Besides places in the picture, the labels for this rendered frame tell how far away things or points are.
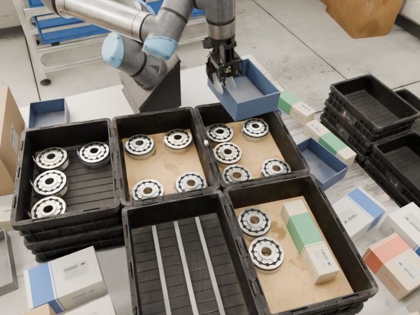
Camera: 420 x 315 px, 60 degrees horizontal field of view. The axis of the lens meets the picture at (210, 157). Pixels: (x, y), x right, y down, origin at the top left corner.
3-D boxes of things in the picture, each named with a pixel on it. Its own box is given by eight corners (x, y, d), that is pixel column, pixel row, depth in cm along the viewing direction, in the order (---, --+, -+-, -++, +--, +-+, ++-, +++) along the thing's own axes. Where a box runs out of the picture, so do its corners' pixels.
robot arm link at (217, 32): (200, 15, 94) (229, 7, 95) (202, 31, 97) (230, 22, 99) (212, 29, 89) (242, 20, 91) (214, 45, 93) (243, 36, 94)
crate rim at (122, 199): (112, 122, 133) (110, 117, 131) (192, 110, 138) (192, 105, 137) (122, 211, 107) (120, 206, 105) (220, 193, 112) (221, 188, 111)
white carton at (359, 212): (351, 200, 138) (359, 185, 131) (377, 224, 131) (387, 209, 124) (314, 226, 129) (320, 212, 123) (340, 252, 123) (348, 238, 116)
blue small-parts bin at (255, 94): (206, 85, 122) (207, 67, 117) (245, 75, 127) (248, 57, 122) (235, 122, 110) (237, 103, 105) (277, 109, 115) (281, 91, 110)
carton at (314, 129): (352, 164, 150) (356, 154, 146) (341, 169, 148) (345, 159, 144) (312, 129, 164) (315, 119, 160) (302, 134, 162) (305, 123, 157)
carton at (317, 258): (280, 214, 117) (283, 203, 112) (297, 210, 118) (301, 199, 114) (314, 285, 101) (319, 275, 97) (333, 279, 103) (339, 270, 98)
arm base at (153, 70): (136, 72, 163) (119, 62, 155) (159, 50, 157) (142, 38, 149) (143, 96, 155) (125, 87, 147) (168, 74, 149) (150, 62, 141)
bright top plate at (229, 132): (204, 125, 140) (204, 124, 140) (229, 122, 142) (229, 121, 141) (209, 144, 134) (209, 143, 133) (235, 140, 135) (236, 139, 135)
